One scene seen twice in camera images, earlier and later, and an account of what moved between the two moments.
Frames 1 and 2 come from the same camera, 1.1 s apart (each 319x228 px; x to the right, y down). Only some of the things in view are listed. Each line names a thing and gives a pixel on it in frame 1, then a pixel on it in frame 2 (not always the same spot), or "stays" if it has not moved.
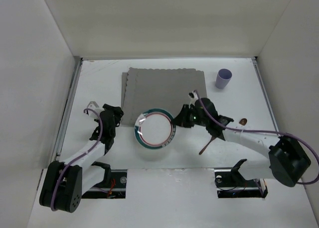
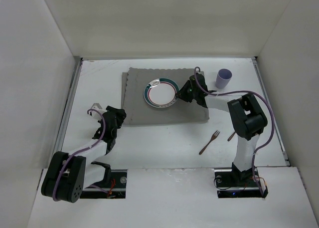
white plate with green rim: (155, 128) -> (161, 93)
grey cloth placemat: (167, 89) stays
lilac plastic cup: (223, 79) stays
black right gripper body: (183, 116) -> (186, 93)
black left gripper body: (115, 113) stays
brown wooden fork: (212, 138) stays
